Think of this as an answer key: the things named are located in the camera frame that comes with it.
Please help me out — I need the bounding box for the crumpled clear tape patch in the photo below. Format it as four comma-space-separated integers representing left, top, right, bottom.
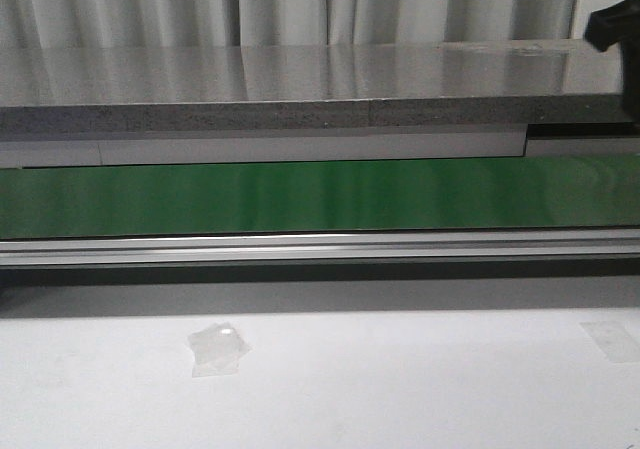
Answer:
187, 323, 251, 378

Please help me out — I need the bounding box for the flat clear tape strip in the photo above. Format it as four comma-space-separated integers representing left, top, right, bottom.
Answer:
581, 321, 639, 363

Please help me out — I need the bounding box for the white pleated curtain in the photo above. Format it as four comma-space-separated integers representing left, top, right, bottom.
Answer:
0, 0, 640, 49

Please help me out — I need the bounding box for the aluminium conveyor side rail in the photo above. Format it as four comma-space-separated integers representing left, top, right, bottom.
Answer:
1, 228, 639, 268

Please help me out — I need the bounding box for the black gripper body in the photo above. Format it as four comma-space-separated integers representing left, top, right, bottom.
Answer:
583, 0, 639, 131

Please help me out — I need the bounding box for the green conveyor belt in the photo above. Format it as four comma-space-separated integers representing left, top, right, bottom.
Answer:
1, 155, 639, 240

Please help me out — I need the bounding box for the grey panel under slab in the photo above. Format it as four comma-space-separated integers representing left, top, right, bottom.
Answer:
1, 122, 639, 168

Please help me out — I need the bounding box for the grey granite slab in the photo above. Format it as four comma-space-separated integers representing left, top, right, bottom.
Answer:
1, 40, 627, 139

